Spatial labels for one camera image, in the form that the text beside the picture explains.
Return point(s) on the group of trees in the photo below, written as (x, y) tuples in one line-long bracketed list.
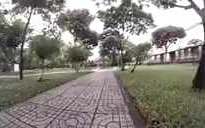
[(80, 26)]

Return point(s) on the patterned brick path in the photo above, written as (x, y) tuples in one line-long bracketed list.
[(90, 106)]

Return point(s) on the dark earth strip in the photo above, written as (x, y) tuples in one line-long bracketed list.
[(131, 110)]

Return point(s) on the grass lawn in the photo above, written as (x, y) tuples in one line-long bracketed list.
[(16, 90), (166, 96)]

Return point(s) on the pale building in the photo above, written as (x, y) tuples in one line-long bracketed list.
[(185, 55)]

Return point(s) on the pale side path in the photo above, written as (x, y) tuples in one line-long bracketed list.
[(10, 76)]

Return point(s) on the large dark-trunk tree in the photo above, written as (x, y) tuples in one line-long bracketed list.
[(203, 66)]

